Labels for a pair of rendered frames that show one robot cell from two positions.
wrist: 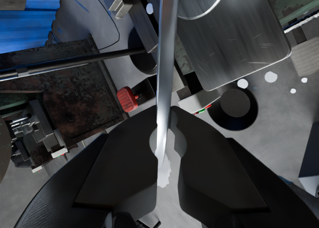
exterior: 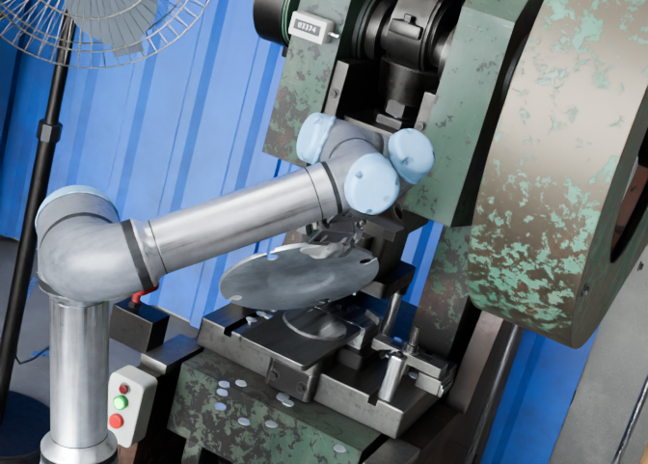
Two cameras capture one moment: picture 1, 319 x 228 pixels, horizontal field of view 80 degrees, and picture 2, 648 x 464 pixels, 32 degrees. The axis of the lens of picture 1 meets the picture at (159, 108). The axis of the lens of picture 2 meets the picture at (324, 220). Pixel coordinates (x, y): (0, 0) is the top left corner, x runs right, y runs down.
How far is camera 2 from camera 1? 1.87 m
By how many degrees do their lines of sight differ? 63
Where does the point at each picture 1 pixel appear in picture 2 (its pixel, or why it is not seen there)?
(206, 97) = (146, 406)
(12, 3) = not seen: hidden behind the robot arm
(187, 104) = (136, 373)
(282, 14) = (297, 417)
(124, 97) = not seen: hidden behind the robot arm
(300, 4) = (310, 423)
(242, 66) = (279, 349)
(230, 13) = (306, 341)
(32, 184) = not seen: outside the picture
